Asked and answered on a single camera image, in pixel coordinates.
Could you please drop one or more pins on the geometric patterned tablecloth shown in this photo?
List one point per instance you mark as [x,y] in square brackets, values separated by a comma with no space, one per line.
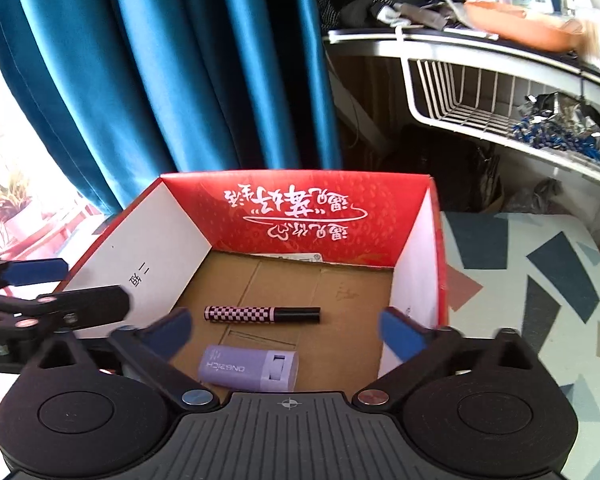
[540,275]

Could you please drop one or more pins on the blue silver snack packets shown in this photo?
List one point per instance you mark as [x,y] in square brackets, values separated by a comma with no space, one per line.
[559,122]

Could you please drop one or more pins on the orange plastic tray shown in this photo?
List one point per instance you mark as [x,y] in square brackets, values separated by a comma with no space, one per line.
[531,29]

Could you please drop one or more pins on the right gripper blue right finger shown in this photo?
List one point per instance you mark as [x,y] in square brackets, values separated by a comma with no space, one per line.
[422,353]

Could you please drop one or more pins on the white dressing table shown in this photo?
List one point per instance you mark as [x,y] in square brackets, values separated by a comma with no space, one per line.
[471,51]

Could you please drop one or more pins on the blue curtain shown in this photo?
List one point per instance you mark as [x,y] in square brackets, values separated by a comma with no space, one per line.
[123,91]

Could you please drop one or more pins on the purple rectangular case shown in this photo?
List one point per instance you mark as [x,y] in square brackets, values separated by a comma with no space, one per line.
[249,370]

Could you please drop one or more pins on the checkered pink black pen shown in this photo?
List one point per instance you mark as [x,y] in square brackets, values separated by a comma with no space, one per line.
[262,315]

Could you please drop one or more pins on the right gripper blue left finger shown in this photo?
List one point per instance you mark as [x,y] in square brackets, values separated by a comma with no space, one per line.
[146,353]

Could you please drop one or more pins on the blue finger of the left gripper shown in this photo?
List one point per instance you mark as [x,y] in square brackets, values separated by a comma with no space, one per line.
[75,309]
[32,272]

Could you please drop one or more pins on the white wire basket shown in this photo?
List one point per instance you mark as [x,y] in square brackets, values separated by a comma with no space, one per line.
[484,103]

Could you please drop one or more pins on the red cardboard box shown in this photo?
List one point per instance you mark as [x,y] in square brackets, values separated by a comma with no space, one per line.
[350,243]

